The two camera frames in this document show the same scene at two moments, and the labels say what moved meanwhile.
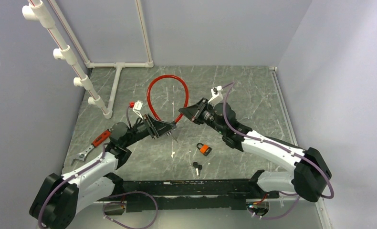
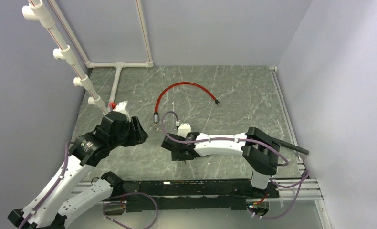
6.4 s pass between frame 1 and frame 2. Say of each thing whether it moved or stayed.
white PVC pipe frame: stayed
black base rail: stayed
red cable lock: moved
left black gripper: moved
